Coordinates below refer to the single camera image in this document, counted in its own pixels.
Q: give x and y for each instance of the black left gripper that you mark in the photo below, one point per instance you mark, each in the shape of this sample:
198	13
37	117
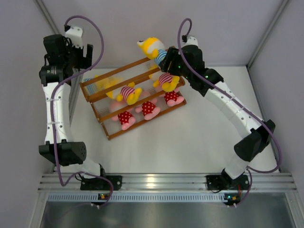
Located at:
83	62

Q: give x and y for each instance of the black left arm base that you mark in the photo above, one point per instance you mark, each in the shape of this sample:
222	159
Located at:
99	184

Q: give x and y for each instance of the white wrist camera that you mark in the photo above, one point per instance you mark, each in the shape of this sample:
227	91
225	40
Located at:
188	41
75	33

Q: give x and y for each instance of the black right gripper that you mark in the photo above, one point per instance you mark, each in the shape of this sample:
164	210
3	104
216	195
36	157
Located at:
173	55

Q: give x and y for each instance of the aluminium rail frame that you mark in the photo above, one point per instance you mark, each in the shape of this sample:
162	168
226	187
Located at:
189	182

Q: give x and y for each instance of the yellow plush blue stripes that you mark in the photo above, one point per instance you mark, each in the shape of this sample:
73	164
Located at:
153	49

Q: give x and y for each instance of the pink plush polka dots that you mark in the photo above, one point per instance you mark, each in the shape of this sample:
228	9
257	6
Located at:
149	109

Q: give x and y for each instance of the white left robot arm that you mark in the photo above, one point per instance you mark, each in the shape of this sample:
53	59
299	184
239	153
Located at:
59	146

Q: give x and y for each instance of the pink polka plush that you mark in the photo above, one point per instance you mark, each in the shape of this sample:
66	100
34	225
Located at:
125	118
173	98

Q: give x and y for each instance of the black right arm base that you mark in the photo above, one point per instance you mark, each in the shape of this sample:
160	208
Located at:
219	182

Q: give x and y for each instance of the white slotted cable duct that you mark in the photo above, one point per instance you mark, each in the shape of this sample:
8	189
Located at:
137	197

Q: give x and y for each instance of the wooden toy shelf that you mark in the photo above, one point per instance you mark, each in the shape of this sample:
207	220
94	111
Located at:
137	72

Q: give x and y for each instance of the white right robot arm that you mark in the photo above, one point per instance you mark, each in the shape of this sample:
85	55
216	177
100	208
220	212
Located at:
255	133

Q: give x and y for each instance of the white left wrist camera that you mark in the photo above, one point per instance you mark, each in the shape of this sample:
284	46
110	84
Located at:
75	33

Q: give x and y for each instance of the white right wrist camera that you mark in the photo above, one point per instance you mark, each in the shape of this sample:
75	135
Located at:
188	41

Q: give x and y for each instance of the yellow plush pink stripes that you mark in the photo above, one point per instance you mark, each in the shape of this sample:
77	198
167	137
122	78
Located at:
165	81
127	93

